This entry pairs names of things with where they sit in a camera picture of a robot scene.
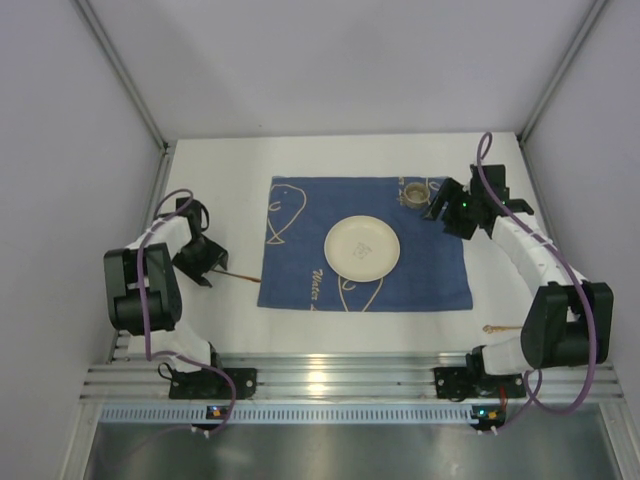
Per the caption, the copper fork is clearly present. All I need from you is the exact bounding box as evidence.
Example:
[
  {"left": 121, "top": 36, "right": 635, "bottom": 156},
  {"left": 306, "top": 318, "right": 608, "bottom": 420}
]
[{"left": 212, "top": 269, "right": 261, "bottom": 284}]

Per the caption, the small glass cup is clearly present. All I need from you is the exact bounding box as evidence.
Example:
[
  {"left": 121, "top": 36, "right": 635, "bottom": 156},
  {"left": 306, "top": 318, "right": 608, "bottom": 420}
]
[{"left": 401, "top": 182, "right": 430, "bottom": 210}]

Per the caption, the blue cloth placemat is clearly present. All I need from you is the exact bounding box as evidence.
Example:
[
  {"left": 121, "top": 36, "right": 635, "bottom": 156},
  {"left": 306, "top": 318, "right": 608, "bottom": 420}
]
[{"left": 258, "top": 177, "right": 473, "bottom": 313}]

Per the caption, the cream ceramic plate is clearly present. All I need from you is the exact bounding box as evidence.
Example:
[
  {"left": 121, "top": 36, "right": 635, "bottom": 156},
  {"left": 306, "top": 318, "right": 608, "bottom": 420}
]
[{"left": 324, "top": 215, "right": 401, "bottom": 283}]

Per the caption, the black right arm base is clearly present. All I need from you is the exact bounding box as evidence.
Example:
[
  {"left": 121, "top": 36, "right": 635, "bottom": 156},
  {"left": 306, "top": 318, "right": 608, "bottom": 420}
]
[{"left": 433, "top": 367, "right": 526, "bottom": 402}]

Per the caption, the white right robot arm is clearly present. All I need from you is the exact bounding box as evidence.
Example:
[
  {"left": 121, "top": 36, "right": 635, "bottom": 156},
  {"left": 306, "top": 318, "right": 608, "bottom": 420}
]
[{"left": 424, "top": 165, "right": 614, "bottom": 376}]

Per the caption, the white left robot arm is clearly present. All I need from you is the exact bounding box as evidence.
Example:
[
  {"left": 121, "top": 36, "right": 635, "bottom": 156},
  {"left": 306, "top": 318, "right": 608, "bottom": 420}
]
[{"left": 103, "top": 188, "right": 229, "bottom": 373}]

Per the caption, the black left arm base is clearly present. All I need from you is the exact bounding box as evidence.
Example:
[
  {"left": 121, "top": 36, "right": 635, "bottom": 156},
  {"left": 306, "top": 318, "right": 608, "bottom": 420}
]
[{"left": 158, "top": 364, "right": 257, "bottom": 400}]

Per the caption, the gold spoon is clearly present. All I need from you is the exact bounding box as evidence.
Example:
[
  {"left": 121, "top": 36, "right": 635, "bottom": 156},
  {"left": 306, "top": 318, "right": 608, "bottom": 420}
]
[{"left": 483, "top": 325, "right": 521, "bottom": 334}]

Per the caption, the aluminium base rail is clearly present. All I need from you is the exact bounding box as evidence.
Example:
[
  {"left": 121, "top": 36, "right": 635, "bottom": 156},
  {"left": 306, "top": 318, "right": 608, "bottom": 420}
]
[{"left": 79, "top": 352, "right": 624, "bottom": 401}]

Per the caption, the slotted cable duct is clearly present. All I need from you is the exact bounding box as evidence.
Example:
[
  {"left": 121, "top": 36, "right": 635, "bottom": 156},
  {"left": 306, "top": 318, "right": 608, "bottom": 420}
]
[{"left": 99, "top": 403, "right": 609, "bottom": 426}]

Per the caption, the right corner frame post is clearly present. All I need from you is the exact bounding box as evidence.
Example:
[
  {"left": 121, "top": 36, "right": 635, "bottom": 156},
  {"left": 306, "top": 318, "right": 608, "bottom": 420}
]
[{"left": 517, "top": 0, "right": 614, "bottom": 146}]

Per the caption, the corner frame post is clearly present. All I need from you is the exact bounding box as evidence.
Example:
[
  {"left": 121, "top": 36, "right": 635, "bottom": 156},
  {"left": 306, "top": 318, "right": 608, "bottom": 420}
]
[
  {"left": 71, "top": 0, "right": 168, "bottom": 151},
  {"left": 517, "top": 0, "right": 614, "bottom": 146}
]

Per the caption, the left corner frame post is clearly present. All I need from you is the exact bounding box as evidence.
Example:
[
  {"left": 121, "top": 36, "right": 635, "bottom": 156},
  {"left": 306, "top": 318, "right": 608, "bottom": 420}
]
[{"left": 71, "top": 0, "right": 168, "bottom": 151}]

